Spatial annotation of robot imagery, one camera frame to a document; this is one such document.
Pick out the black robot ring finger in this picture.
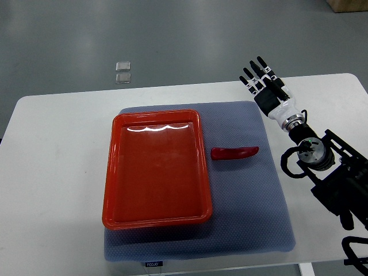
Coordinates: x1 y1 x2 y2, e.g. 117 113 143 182
243 67 264 90

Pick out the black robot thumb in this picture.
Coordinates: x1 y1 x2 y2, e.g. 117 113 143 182
264 78 289 101

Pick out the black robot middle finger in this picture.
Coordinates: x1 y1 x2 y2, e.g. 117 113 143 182
250 60 270 84

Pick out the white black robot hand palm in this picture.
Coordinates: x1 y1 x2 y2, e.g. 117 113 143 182
254 80 304 126

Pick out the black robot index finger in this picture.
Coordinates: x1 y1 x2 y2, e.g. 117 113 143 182
256 56 277 80

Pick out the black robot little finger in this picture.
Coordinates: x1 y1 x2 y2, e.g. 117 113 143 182
239 76 259 95

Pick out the red pepper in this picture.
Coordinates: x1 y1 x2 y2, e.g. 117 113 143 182
210 147 259 160

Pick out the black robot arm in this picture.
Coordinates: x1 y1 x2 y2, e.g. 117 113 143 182
239 56 367 230

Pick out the red plastic tray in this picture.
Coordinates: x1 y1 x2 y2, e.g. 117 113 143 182
102 109 213 231

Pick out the cardboard box corner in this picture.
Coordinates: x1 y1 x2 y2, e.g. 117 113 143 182
327 0 367 13

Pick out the blue-grey mesh mat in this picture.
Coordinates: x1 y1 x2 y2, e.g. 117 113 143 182
104 101 296 262

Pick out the lower metal floor plate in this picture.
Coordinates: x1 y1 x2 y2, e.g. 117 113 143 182
116 72 131 84

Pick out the metal floor plate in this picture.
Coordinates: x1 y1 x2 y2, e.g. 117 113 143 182
116 61 131 72
116 72 131 84

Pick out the upper metal floor plate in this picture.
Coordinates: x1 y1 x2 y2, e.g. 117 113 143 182
116 61 131 72

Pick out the white table leg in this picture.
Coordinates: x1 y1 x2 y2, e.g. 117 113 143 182
298 263 315 276

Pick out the black label tag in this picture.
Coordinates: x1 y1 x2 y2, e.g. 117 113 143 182
145 261 163 267

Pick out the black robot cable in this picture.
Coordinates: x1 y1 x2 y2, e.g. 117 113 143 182
280 147 310 178

